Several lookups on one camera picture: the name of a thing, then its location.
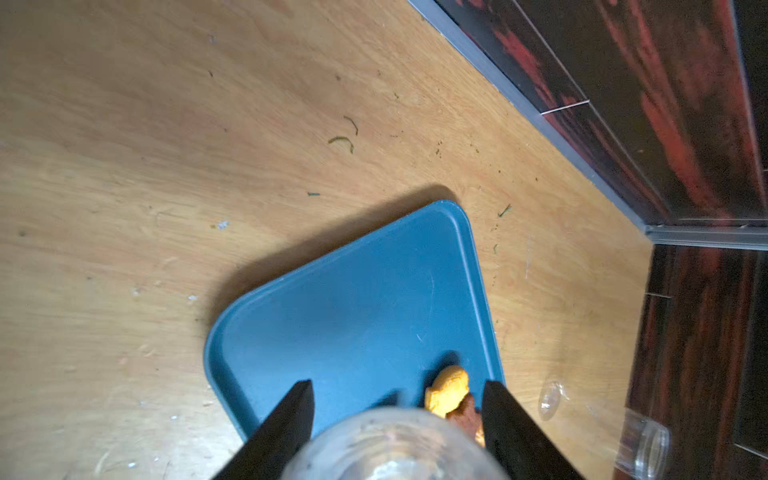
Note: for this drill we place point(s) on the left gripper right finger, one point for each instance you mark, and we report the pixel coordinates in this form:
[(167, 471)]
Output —
[(517, 443)]

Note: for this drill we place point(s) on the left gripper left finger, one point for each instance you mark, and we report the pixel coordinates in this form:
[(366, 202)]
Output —
[(282, 434)]

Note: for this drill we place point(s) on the clear jar lid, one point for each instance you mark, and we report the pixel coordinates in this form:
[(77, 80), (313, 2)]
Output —
[(550, 398)]

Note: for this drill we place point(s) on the yellow fish shaped cookie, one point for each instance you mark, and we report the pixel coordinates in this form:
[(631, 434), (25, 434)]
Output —
[(447, 391)]

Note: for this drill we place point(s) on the clear jar with pink cookies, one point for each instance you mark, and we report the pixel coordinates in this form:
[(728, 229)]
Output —
[(393, 443)]

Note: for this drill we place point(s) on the brown iced star cookie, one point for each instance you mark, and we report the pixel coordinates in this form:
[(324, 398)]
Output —
[(468, 418)]

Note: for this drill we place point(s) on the clear jar with star cookies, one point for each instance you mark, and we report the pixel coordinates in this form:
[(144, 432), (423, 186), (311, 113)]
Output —
[(643, 448)]

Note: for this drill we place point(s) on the teal plastic tray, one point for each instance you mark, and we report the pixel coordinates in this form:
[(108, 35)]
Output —
[(369, 324)]

